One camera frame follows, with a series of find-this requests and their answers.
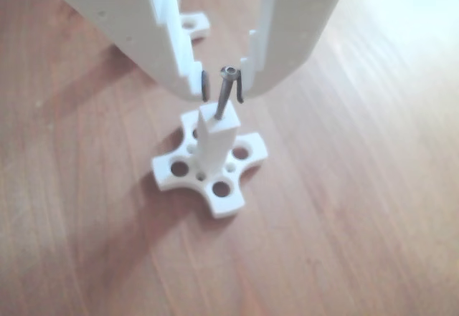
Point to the silver metal screw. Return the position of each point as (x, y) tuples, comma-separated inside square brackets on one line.
[(226, 86)]

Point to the white cross-base post stand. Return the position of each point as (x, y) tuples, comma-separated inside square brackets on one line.
[(201, 20), (215, 140)]

